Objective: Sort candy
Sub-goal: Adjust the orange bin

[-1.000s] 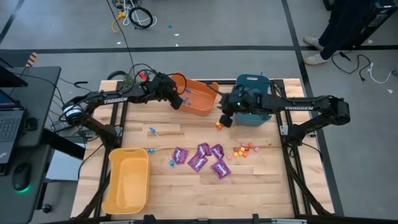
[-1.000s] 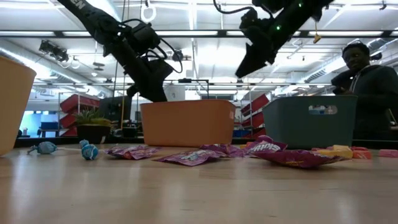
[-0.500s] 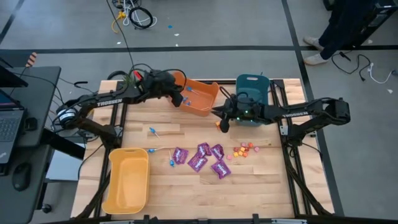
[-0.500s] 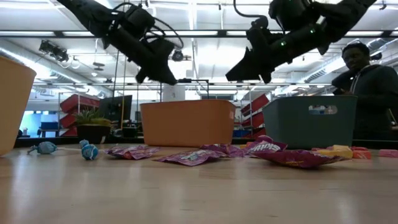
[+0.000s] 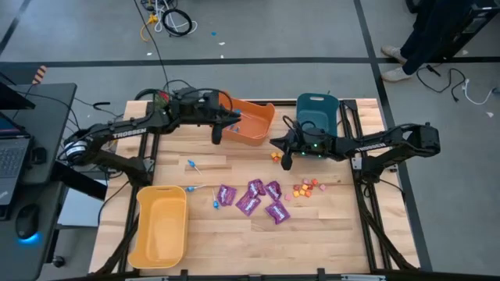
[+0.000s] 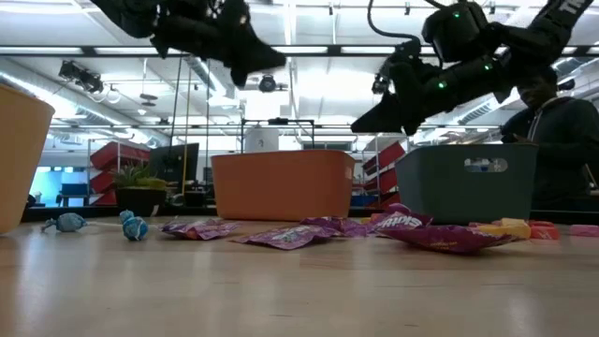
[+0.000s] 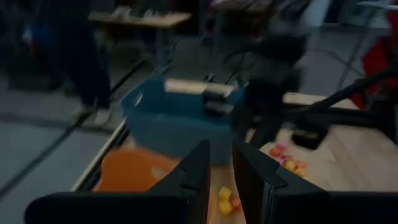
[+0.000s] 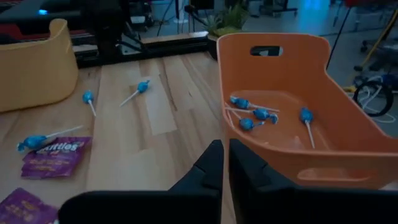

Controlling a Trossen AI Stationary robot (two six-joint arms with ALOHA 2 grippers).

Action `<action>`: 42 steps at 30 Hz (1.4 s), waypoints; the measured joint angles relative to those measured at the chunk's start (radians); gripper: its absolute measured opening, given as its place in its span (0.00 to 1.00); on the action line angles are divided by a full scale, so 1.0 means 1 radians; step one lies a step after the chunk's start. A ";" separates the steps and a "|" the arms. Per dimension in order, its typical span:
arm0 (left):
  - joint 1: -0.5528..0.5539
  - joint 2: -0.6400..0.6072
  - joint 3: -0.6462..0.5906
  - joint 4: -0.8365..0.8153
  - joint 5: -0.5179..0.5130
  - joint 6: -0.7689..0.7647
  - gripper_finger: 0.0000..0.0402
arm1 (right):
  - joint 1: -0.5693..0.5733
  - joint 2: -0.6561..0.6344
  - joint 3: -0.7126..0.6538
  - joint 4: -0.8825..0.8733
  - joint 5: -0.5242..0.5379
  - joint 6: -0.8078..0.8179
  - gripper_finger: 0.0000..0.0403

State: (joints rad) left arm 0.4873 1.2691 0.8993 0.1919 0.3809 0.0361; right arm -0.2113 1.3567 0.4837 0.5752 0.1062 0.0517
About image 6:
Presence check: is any white cylinder tank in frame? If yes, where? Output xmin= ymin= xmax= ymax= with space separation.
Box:
xmin=242 ymin=126 xmax=281 ymax=152

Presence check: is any black dome camera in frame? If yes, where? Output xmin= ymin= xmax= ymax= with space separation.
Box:
xmin=257 ymin=73 xmax=279 ymax=95

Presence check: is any pink square chewy candy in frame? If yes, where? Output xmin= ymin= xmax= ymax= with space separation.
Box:
xmin=568 ymin=224 xmax=599 ymax=239

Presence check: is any yellow square chewy candy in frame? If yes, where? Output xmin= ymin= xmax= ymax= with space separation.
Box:
xmin=475 ymin=217 xmax=533 ymax=240

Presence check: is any teal plastic bin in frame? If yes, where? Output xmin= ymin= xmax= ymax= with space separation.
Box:
xmin=394 ymin=143 xmax=539 ymax=226

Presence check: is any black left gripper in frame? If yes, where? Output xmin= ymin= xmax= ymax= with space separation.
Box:
xmin=152 ymin=0 xmax=286 ymax=88

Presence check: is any black camera with white cables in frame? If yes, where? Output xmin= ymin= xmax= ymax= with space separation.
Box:
xmin=58 ymin=59 xmax=105 ymax=95

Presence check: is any person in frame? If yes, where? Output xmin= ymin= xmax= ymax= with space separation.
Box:
xmin=499 ymin=69 xmax=599 ymax=212

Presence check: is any orange plastic bin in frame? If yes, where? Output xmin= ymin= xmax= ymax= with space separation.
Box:
xmin=210 ymin=149 xmax=356 ymax=222

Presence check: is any yellow plastic bin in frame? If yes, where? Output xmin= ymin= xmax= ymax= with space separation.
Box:
xmin=0 ymin=82 xmax=56 ymax=235

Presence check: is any black standing monitor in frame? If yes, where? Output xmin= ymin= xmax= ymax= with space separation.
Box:
xmin=148 ymin=142 xmax=201 ymax=188

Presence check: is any purple Skittles bag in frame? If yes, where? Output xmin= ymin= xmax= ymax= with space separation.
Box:
xmin=300 ymin=215 xmax=370 ymax=239
xmin=379 ymin=223 xmax=519 ymax=256
xmin=158 ymin=217 xmax=242 ymax=242
xmin=232 ymin=225 xmax=331 ymax=252
xmin=366 ymin=202 xmax=434 ymax=236

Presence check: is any potted succulent plant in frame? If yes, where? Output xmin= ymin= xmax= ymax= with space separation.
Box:
xmin=111 ymin=163 xmax=170 ymax=217

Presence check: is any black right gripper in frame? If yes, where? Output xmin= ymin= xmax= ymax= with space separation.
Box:
xmin=350 ymin=39 xmax=474 ymax=137

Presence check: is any black frame beam with lights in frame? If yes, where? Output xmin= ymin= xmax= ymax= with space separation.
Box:
xmin=0 ymin=44 xmax=599 ymax=59

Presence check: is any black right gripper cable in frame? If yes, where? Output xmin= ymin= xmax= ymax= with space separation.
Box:
xmin=366 ymin=0 xmax=422 ymax=43

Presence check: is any black hanging camera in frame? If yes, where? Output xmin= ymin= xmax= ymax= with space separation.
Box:
xmin=372 ymin=72 xmax=392 ymax=96

